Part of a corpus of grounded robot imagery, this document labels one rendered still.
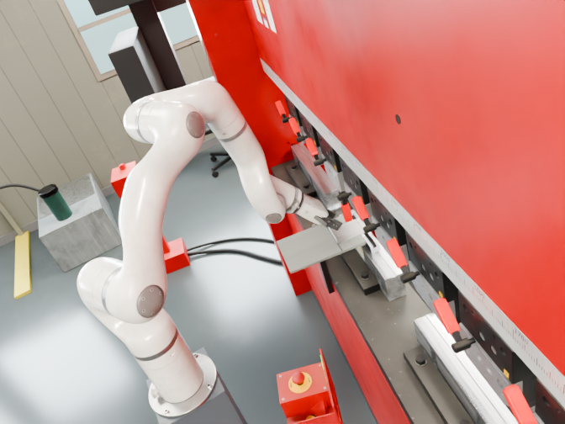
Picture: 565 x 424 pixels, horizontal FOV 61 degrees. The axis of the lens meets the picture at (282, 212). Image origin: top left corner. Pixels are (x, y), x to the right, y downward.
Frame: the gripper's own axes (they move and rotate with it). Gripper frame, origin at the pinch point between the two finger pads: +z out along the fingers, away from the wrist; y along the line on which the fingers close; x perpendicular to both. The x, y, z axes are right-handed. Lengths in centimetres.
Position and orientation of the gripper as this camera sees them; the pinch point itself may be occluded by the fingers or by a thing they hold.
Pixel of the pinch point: (332, 219)
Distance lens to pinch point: 158.1
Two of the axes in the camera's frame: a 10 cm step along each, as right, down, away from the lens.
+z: 8.0, 3.7, 4.7
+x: -5.4, 7.9, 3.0
